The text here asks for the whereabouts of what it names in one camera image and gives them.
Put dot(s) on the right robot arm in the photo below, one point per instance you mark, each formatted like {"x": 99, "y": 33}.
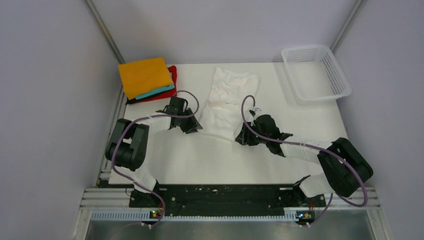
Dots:
{"x": 344, "y": 168}

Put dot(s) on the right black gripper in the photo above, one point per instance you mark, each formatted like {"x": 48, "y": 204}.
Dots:
{"x": 245, "y": 138}

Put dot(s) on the orange folded t shirt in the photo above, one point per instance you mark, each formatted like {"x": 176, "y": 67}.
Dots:
{"x": 140, "y": 77}

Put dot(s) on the white slotted cable duct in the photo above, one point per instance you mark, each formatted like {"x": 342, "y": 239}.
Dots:
{"x": 146, "y": 216}

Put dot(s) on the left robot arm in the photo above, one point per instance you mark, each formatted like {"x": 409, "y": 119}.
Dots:
{"x": 127, "y": 148}

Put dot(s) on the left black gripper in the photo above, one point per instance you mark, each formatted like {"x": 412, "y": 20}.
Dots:
{"x": 192, "y": 126}

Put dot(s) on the white t shirt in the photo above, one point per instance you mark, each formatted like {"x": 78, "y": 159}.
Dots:
{"x": 222, "y": 113}

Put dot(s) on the teal folded t shirt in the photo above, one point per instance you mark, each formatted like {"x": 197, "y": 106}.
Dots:
{"x": 160, "y": 90}

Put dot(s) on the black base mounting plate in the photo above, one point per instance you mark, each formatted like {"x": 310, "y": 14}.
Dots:
{"x": 231, "y": 200}

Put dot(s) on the black folded t shirt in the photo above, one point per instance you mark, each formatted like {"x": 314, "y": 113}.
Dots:
{"x": 131, "y": 101}

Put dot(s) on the right corner metal post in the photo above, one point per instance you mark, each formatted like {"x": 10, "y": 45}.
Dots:
{"x": 355, "y": 10}

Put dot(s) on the red folded t shirt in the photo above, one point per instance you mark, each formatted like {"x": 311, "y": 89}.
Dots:
{"x": 167, "y": 94}

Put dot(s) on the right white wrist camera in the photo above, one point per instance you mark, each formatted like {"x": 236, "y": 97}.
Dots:
{"x": 255, "y": 112}

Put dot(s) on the left corner metal post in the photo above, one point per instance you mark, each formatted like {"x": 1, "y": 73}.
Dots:
{"x": 104, "y": 31}

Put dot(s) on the white plastic basket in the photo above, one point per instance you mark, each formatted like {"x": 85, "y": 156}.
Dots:
{"x": 314, "y": 74}

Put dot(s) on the corner metal post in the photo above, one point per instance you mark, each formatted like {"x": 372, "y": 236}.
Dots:
{"x": 104, "y": 31}
{"x": 355, "y": 10}

